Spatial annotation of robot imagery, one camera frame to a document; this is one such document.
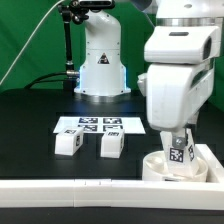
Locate white L-shaped fence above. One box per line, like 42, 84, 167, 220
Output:
0, 144, 224, 210

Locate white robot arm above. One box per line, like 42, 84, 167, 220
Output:
75, 0, 224, 149

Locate white round stool seat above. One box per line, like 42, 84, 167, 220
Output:
142, 151, 208, 182

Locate white marker sheet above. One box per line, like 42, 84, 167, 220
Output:
54, 116, 145, 134

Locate white cable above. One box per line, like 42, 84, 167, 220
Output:
0, 0, 64, 87

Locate black camera stand pole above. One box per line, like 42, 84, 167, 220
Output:
57, 0, 116, 92

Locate black cables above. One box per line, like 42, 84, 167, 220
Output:
23, 71, 80, 90

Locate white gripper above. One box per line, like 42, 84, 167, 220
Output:
137, 60, 214, 149

